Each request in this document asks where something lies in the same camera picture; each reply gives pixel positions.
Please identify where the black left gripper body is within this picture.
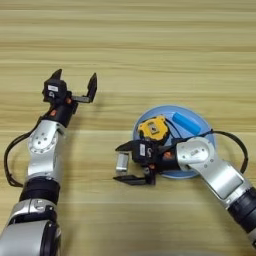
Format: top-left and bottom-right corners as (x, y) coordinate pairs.
(46, 96), (89, 128)

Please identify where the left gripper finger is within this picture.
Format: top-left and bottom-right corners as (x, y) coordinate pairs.
(71, 72), (99, 104)
(48, 68), (64, 82)

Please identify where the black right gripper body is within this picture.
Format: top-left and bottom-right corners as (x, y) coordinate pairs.
(143, 146), (180, 186)

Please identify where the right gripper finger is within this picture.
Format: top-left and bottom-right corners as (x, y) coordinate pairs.
(115, 140), (136, 153)
(112, 174), (148, 187)

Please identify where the small silver metal box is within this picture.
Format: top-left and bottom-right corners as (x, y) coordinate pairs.
(115, 151), (131, 177)

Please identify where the blue rectangular block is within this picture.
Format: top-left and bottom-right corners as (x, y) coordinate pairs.
(171, 111), (202, 136)

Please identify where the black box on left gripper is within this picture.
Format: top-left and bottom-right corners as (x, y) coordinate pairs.
(42, 78), (69, 103)

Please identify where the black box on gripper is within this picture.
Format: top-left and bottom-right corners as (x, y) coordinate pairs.
(132, 139), (158, 165)
(42, 78), (69, 103)

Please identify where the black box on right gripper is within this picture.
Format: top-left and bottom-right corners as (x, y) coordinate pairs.
(132, 139), (158, 165)

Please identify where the yellow black tape measure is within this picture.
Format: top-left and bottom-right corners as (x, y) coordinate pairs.
(137, 114), (183, 144)

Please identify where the light blue round plate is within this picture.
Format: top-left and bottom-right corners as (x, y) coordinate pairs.
(132, 104), (217, 180)

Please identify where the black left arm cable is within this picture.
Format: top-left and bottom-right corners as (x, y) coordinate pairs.
(3, 115), (45, 188)

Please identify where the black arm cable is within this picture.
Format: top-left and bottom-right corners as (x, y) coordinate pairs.
(172, 128), (250, 175)
(3, 115), (45, 188)

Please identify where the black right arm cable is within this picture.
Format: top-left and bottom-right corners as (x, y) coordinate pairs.
(172, 128), (250, 175)

